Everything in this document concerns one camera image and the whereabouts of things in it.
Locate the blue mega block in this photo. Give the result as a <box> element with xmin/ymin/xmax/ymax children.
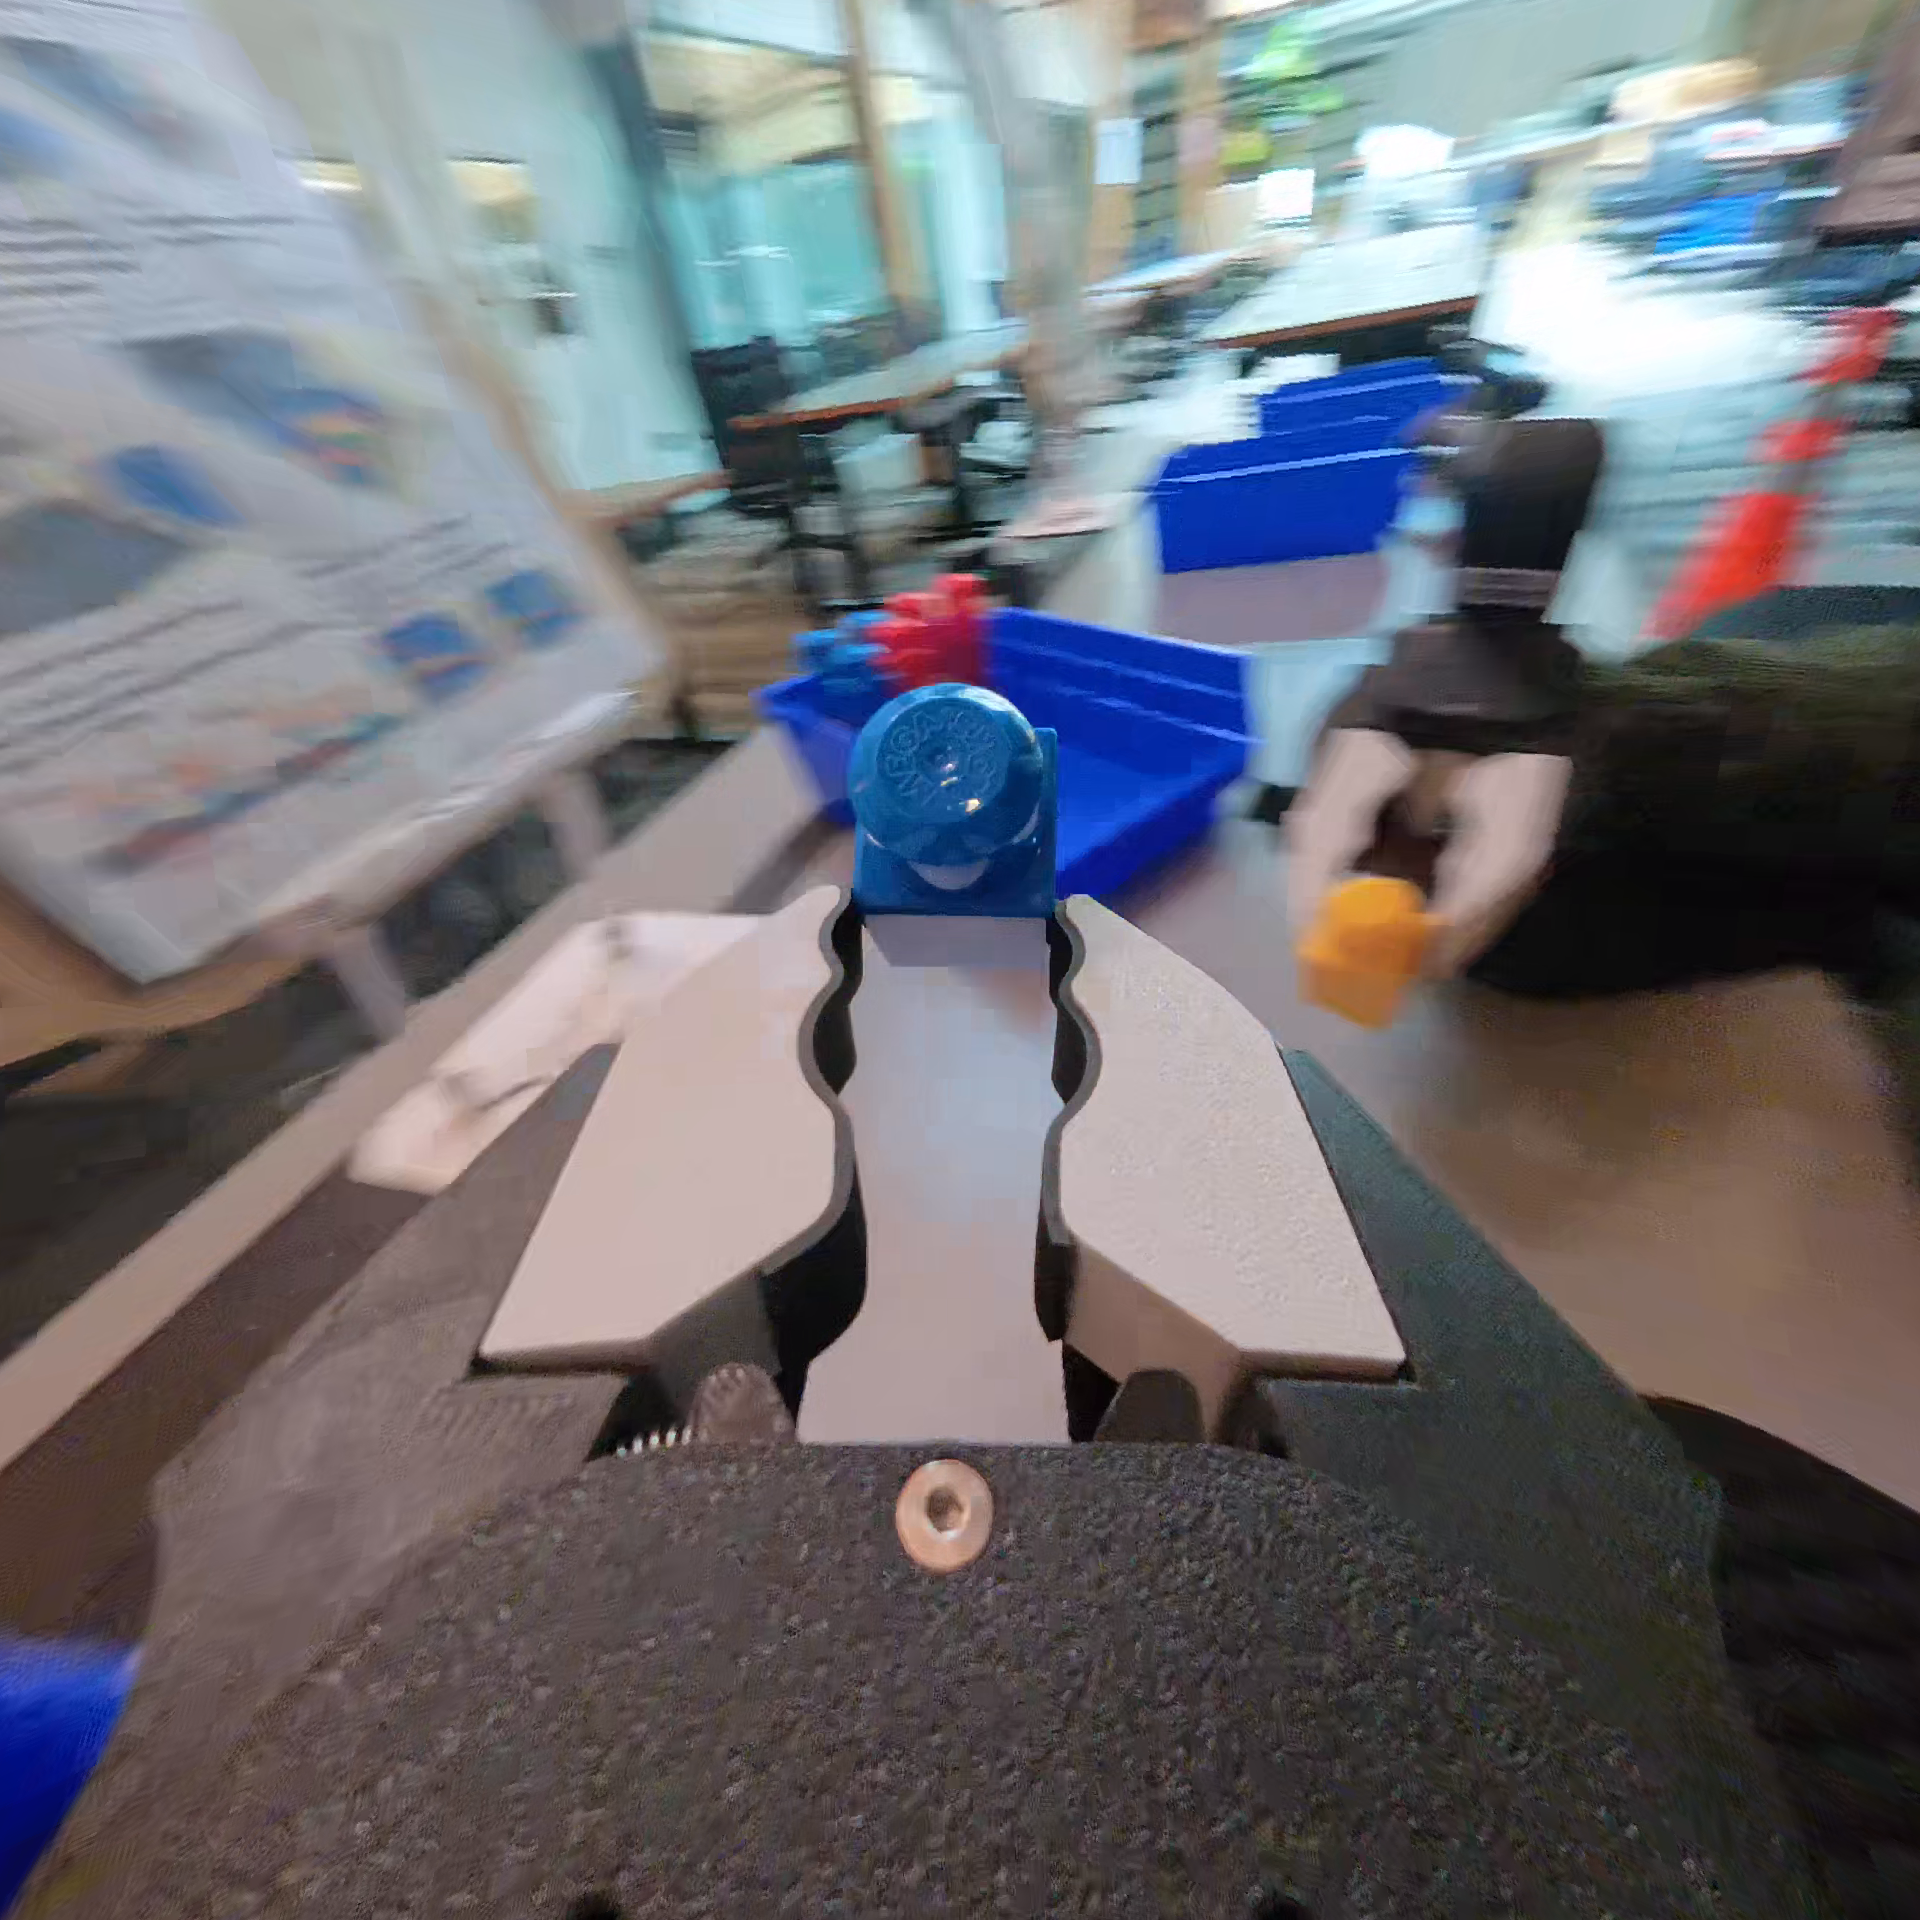
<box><xmin>843</xmin><ymin>682</ymin><xmax>1064</xmax><ymax>918</ymax></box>

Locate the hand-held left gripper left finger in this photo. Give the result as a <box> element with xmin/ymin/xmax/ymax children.
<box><xmin>479</xmin><ymin>885</ymin><xmax>870</xmax><ymax>1375</ymax></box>

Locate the cluster of block towers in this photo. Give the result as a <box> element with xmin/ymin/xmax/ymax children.
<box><xmin>795</xmin><ymin>574</ymin><xmax>995</xmax><ymax>725</ymax></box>

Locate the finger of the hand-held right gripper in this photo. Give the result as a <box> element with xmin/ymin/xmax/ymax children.
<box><xmin>1424</xmin><ymin>751</ymin><xmax>1578</xmax><ymax>981</ymax></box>
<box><xmin>1286</xmin><ymin>727</ymin><xmax>1422</xmax><ymax>944</ymax></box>

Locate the yellow mega block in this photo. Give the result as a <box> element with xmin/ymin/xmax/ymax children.
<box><xmin>1297</xmin><ymin>875</ymin><xmax>1447</xmax><ymax>1031</ymax></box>

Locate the orange traffic cone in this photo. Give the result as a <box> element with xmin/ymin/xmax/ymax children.
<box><xmin>1649</xmin><ymin>305</ymin><xmax>1903</xmax><ymax>645</ymax></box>

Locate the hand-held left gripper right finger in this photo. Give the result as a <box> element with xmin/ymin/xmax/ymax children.
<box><xmin>1035</xmin><ymin>895</ymin><xmax>1414</xmax><ymax>1432</ymax></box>

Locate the printed instruction sheet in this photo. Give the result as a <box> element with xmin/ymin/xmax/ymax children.
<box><xmin>0</xmin><ymin>0</ymin><xmax>671</xmax><ymax>986</ymax></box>

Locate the person's right forearm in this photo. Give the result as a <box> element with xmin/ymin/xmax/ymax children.
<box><xmin>1478</xmin><ymin>586</ymin><xmax>1920</xmax><ymax>1003</ymax></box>

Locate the white document stand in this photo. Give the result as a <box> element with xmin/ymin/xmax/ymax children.
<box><xmin>0</xmin><ymin>0</ymin><xmax>770</xmax><ymax>1199</ymax></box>

